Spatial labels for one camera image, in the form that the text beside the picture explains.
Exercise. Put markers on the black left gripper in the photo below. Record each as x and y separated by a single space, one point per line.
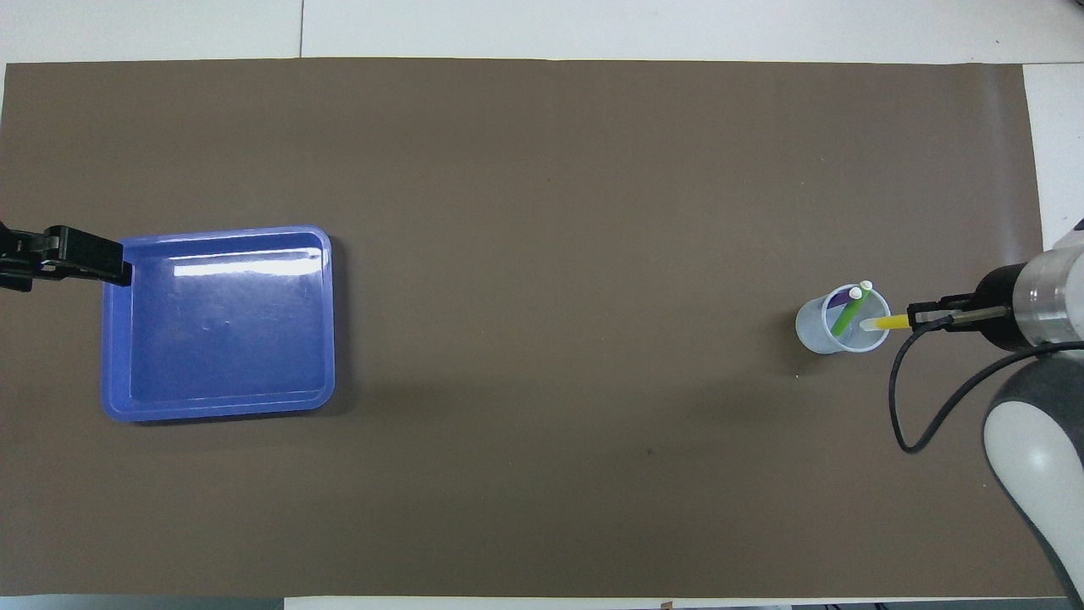
21 258

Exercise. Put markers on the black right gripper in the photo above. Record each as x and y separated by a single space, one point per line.
1003 309

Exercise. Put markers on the yellow pen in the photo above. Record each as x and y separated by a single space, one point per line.
889 323

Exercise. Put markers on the green pen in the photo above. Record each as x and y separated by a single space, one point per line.
844 318

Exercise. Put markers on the purple pen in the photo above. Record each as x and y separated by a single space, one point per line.
838 298

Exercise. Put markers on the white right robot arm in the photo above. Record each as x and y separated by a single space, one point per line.
1033 457

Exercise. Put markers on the blue plastic tray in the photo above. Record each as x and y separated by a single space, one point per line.
220 339

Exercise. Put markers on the translucent plastic cup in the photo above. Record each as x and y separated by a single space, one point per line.
813 330

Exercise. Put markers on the brown table mat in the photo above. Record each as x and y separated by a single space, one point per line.
542 212

